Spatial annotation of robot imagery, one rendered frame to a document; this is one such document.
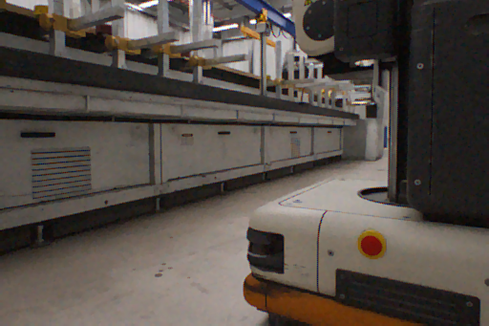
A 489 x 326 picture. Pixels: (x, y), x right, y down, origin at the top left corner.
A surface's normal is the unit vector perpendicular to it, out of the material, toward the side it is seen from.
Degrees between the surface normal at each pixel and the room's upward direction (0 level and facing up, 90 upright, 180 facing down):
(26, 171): 90
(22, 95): 90
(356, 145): 90
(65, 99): 90
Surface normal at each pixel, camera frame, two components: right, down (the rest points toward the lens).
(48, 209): 0.86, 0.03
